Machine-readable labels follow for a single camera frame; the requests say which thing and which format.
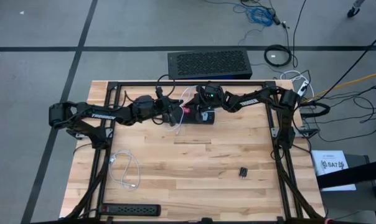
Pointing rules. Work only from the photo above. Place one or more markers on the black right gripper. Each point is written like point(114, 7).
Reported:
point(208, 99)

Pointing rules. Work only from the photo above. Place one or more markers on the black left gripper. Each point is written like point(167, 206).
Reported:
point(163, 107)

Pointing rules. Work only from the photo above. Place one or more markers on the white USB charger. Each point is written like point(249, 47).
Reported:
point(205, 116)

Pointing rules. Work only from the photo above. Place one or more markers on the pink USB charger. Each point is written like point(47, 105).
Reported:
point(186, 110)

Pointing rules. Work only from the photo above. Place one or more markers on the black power strip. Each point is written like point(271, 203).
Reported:
point(192, 120)
point(129, 210)

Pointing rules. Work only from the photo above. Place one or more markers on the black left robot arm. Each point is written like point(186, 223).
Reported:
point(97, 115)

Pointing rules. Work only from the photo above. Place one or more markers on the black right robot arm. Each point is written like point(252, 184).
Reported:
point(253, 101)

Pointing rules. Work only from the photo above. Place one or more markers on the black computer case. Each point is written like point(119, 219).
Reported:
point(209, 63)

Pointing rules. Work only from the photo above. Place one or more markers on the white floor power strip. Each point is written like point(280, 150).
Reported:
point(302, 88)

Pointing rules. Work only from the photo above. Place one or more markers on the white printed paper sheet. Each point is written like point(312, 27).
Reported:
point(331, 174)

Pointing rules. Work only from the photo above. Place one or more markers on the black beam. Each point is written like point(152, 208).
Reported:
point(356, 174)

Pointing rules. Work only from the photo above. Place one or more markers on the grey leg with black caster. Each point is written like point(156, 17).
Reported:
point(352, 12)

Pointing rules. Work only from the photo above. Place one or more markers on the grey side table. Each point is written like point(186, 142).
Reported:
point(362, 202)

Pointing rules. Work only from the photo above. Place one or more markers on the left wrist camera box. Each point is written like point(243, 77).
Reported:
point(159, 92)

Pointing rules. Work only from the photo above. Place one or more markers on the black table frame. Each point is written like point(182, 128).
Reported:
point(191, 83)

